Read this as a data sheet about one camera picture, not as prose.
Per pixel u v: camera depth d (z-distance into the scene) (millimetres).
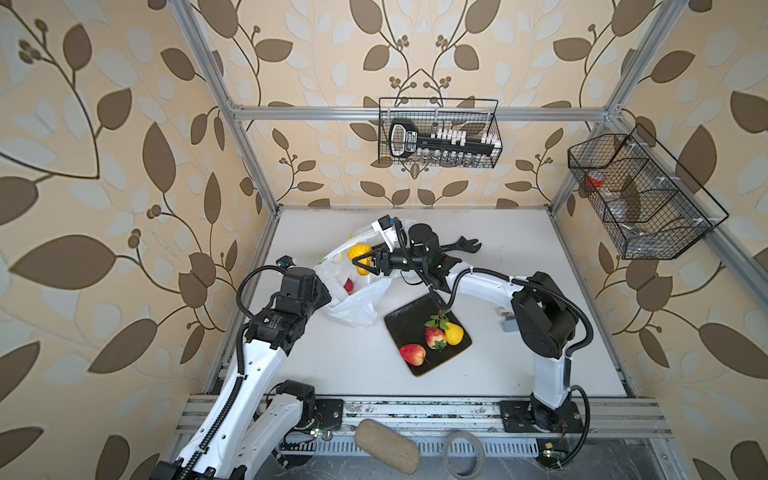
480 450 689
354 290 889
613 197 698
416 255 707
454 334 839
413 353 804
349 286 903
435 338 823
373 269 738
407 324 889
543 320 501
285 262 676
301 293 576
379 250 726
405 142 847
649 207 734
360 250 754
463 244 1083
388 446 680
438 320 847
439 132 823
